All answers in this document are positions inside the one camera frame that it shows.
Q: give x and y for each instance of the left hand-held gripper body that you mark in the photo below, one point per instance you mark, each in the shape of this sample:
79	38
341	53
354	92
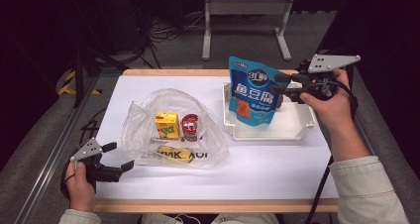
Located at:
87	149

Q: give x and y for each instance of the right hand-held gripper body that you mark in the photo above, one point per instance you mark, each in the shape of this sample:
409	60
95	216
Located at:
327	62

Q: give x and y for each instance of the blue snack pouch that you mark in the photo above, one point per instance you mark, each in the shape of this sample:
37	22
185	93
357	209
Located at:
254	95

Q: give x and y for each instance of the white plastic tray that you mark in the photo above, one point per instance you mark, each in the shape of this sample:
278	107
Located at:
290	121

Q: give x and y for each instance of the yellow drink carton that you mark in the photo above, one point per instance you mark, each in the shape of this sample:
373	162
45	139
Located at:
166	126

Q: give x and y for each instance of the clear smiley print plastic bag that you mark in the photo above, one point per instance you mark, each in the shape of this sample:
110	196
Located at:
204	148

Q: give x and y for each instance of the person's left hand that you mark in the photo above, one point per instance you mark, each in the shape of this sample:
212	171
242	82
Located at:
79	191

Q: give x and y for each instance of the person's right hand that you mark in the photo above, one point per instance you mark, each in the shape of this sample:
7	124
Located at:
336	111

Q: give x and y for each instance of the yellow black striped tape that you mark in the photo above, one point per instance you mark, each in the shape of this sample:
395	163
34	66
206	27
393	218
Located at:
67	82

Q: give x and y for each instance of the person's pale jacket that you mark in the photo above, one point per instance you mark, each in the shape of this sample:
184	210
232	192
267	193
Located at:
237	220

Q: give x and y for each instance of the aluminium rail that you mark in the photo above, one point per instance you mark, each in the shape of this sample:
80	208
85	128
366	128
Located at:
386	184
36	191

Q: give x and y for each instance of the grey metal frame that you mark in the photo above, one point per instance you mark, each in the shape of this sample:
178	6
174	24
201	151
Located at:
247	6

